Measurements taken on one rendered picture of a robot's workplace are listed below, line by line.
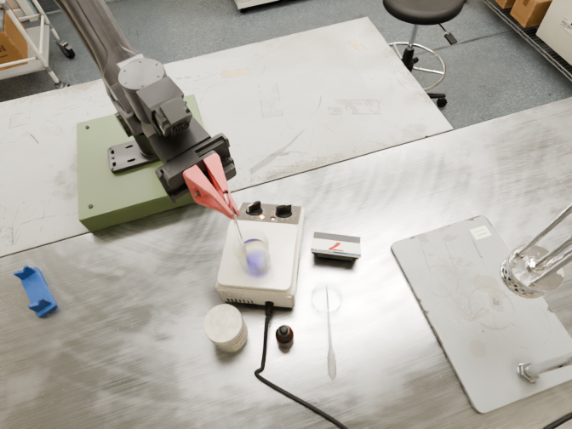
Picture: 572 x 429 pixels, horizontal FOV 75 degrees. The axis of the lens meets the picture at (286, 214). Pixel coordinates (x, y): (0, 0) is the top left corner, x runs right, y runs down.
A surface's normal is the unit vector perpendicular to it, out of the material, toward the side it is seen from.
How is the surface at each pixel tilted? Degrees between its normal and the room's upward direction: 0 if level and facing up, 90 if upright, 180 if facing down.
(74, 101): 0
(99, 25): 50
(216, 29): 0
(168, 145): 2
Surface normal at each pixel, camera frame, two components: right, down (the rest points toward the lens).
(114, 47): 0.42, 0.18
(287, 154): -0.04, -0.52
